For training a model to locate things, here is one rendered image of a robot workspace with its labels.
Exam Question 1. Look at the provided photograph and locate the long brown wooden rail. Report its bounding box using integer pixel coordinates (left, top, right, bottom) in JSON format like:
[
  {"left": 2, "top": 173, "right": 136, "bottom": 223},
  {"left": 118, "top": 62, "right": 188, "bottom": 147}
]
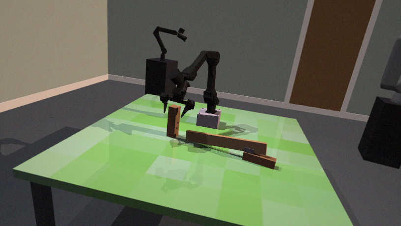
[{"left": 186, "top": 130, "right": 267, "bottom": 155}]

